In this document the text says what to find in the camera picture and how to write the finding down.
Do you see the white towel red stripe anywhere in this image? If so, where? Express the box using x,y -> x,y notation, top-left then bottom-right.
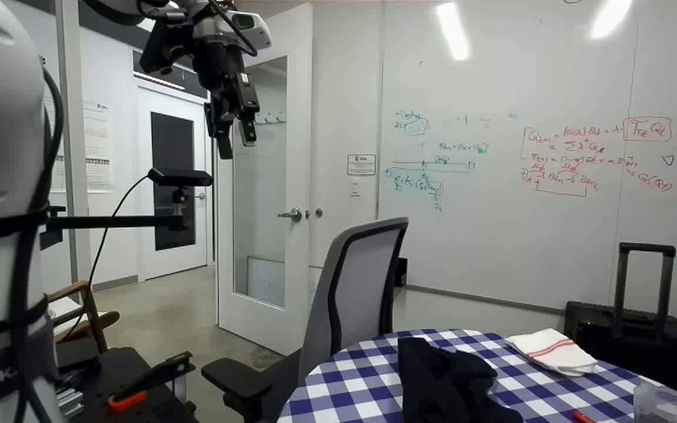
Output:
506,328 -> 602,381

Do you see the thin black camera cable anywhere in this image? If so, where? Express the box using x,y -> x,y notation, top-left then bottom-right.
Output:
53,173 -> 156,348

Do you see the clear plastic cup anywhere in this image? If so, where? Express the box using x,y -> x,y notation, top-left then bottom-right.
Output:
633,381 -> 677,423

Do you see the black shirt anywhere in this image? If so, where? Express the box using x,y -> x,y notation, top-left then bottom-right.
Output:
395,334 -> 524,423

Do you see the dark hallway door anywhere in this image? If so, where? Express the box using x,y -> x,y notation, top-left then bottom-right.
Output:
147,112 -> 198,254

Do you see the blue white checkered tablecloth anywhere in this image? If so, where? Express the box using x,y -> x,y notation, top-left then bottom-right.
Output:
277,328 -> 670,423

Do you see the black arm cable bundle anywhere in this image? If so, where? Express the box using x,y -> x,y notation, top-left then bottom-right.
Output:
6,56 -> 68,423

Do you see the black suitcase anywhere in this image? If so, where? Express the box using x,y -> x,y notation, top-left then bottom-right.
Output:
562,242 -> 677,396

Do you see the small paper wall sign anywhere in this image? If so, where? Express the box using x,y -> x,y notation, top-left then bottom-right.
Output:
345,152 -> 379,179

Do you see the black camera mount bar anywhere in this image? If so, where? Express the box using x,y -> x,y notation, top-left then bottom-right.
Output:
40,187 -> 198,254

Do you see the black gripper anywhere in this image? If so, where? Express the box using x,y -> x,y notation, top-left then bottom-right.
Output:
192,31 -> 264,163

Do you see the white paper wall poster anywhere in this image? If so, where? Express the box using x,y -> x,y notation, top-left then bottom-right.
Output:
82,100 -> 116,191

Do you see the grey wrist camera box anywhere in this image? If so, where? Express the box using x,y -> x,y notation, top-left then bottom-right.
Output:
223,8 -> 276,56

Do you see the black stereo camera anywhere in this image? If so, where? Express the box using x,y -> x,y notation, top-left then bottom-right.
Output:
146,167 -> 217,189

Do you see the silver door handle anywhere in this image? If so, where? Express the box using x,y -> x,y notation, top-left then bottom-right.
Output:
276,204 -> 324,227

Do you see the orange handled clamp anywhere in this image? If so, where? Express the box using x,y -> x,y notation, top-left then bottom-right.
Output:
103,350 -> 198,416

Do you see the grey mesh office chair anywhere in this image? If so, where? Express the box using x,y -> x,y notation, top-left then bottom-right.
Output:
199,217 -> 411,423

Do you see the wooden stool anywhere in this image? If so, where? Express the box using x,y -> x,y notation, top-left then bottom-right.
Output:
43,280 -> 123,355

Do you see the black robot cart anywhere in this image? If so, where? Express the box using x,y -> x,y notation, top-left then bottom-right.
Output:
53,343 -> 199,423

